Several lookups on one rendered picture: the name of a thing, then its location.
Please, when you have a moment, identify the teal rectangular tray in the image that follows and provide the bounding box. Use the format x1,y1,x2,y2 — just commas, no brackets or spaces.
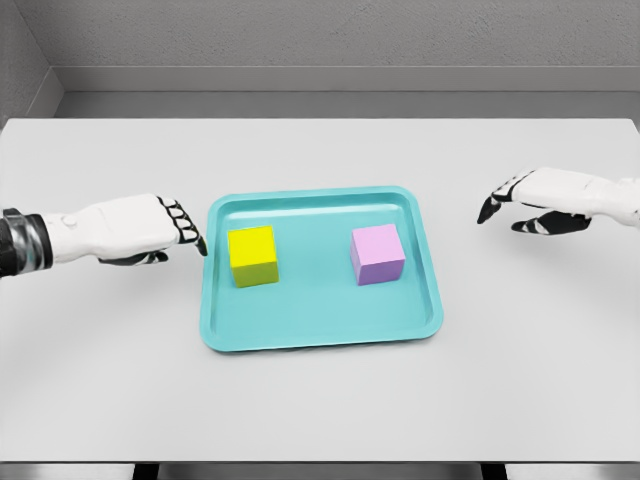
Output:
199,185,445,354

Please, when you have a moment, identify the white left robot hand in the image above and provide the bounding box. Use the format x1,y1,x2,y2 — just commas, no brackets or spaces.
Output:
85,193,209,266

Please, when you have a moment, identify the pink cube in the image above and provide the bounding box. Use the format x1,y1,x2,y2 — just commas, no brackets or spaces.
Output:
350,223,406,287

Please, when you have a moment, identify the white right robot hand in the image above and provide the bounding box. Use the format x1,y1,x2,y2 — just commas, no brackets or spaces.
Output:
476,167,619,236

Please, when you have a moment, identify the yellow cube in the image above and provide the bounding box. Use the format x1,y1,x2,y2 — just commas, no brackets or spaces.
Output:
227,225,280,289

